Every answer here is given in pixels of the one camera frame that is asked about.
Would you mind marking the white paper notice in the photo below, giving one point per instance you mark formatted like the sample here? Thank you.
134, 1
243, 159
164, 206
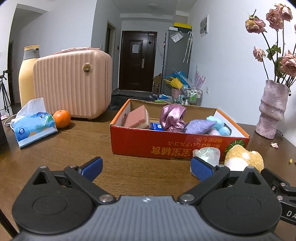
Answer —
135, 48

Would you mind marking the grey refrigerator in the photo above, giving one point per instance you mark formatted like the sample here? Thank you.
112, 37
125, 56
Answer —
173, 62

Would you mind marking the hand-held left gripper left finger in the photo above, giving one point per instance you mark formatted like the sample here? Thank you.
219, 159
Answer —
94, 167

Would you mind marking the blue fluffy scrunchie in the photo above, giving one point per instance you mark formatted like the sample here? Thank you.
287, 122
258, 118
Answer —
223, 129

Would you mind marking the small blue tissue packet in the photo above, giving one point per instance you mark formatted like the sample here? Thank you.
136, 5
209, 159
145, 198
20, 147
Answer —
157, 126

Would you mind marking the orange cardboard box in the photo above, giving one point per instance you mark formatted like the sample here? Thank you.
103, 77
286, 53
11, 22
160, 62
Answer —
138, 143

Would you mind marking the pink ribbed suitcase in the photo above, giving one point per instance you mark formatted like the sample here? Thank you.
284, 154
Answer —
69, 88

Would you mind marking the fallen pink petal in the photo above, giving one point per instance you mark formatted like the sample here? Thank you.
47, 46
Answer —
274, 144

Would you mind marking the yellow flat box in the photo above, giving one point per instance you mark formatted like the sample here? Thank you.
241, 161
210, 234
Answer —
182, 25

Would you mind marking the pink waste bin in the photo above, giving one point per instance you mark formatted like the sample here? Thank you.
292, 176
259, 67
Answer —
175, 93

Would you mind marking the blue tissue pack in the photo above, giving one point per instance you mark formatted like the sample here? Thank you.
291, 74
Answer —
32, 129

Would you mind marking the dark floor mat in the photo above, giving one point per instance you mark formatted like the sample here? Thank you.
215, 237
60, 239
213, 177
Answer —
120, 100

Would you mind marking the cream insulated bottle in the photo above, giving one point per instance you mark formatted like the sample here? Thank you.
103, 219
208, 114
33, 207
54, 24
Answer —
26, 81

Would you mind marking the purple satin scrunchie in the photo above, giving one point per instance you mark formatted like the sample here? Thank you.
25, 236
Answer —
171, 115

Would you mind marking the orange fruit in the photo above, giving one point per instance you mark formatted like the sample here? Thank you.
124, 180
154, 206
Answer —
61, 119

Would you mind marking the purple fabric cushion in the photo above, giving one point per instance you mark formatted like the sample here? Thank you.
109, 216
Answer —
198, 126

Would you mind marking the iridescent clear pouch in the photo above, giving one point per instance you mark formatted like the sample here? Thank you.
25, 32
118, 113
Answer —
208, 155

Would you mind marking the pink layered sponge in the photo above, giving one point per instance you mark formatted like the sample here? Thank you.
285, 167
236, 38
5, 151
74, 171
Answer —
136, 118

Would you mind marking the bunch of dried pink roses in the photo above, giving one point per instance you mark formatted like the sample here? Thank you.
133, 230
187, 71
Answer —
289, 62

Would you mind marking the dark wooden door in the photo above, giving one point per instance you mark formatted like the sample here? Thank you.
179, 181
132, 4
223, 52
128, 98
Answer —
129, 74

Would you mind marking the trolley cart with bottles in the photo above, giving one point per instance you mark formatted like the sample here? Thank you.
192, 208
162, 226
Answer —
190, 96

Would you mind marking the mauve ceramic vase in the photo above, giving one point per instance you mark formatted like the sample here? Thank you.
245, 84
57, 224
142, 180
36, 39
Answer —
270, 111

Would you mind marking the brown cardboard carton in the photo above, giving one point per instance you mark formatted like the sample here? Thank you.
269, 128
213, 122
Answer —
157, 84

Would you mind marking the lilac plush toy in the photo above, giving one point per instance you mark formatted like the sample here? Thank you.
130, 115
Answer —
214, 132

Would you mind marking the pile of blue yellow bags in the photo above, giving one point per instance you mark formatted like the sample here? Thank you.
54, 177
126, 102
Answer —
175, 81

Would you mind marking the scattered yellow crumbs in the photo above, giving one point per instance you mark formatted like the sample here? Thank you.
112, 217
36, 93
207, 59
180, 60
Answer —
290, 160

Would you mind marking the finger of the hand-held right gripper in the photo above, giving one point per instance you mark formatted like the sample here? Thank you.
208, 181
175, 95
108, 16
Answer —
277, 180

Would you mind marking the yellow and white plush toy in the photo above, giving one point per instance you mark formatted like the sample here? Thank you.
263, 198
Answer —
240, 157

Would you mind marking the folded white umbrella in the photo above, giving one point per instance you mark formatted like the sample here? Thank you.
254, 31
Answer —
187, 47

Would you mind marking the black camera tripod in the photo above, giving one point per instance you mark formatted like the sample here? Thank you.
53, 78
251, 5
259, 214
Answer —
2, 76

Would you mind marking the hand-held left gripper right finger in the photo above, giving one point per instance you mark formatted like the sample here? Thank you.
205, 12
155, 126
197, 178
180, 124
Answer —
200, 170

